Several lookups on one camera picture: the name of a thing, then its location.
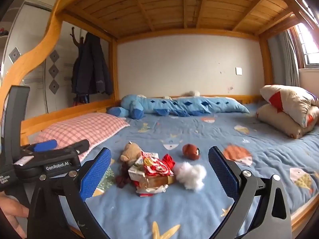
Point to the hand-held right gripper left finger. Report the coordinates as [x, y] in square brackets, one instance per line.
[96, 174]

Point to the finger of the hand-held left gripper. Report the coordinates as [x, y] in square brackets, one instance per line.
[74, 148]
[44, 145]

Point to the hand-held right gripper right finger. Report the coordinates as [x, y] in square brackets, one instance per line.
[223, 171]

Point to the white wrapper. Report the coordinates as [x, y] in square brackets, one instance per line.
[152, 191]

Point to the red snack wrapper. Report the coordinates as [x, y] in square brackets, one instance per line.
[157, 168]

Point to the person's left hand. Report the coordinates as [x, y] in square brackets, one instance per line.
[12, 211]

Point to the pink plaid pillow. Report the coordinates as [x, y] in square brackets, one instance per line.
[82, 129]

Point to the dark satin hair scrunchie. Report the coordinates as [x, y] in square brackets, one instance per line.
[122, 176]

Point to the white fluffy hair scrunchie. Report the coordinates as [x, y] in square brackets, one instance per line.
[190, 176]

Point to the brown cap toy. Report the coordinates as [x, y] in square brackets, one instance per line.
[190, 151]

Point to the beige teddy bear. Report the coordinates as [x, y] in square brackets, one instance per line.
[129, 153]

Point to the blue fish print bedsheet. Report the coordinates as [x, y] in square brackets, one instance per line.
[199, 216]

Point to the red hair scrunchie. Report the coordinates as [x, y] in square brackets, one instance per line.
[169, 160]

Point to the blue plush crocodile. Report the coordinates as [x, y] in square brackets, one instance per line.
[199, 104]

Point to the dark hanging jacket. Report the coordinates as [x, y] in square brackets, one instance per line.
[92, 67]

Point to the white plush toy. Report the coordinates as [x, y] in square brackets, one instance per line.
[190, 93]

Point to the stacked cream pillows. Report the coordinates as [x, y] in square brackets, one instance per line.
[289, 109]

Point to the wooden coat rack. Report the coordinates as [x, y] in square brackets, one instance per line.
[72, 33]

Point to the white wardrobe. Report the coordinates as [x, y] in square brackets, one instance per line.
[32, 29]

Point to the grey curtain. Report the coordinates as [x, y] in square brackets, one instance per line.
[284, 59]

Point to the window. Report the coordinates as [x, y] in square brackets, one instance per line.
[307, 47]

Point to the white wall switch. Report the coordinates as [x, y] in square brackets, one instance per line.
[238, 71]

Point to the wooden bunk bed frame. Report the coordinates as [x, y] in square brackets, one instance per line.
[174, 32]

